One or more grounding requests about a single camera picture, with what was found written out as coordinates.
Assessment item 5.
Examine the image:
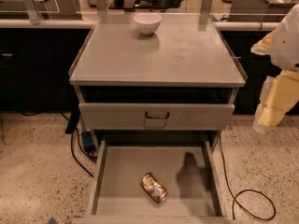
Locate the orange crushed soda can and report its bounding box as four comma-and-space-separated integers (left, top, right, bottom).
140, 173, 167, 203

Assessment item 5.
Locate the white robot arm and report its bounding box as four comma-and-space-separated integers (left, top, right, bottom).
250, 5, 299, 133

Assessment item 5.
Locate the open middle drawer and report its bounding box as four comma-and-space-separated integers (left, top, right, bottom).
72, 141, 242, 224

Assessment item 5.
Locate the grey metal drawer cabinet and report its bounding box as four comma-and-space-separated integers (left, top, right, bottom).
68, 12, 249, 224

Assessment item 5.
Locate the closed top drawer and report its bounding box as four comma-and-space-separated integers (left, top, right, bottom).
78, 103, 235, 131

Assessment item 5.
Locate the white ceramic bowl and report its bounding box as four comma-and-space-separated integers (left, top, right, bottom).
134, 13, 162, 35

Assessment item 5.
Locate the blue power adapter box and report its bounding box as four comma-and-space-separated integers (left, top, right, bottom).
81, 132, 95, 153

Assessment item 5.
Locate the black floor cable right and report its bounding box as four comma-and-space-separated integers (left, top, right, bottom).
218, 135, 277, 221

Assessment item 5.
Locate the black floor cable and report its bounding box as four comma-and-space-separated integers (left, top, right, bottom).
19, 110, 98, 178
218, 135, 277, 221

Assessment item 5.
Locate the right metal bracket post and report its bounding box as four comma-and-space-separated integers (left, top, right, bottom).
200, 0, 213, 13

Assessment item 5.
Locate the black floor cable left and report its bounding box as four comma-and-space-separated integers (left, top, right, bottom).
19, 110, 98, 178

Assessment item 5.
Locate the left metal bracket post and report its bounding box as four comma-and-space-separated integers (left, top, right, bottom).
22, 0, 42, 24

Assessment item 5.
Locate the white horizontal rail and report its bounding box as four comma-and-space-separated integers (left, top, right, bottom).
0, 18, 280, 32

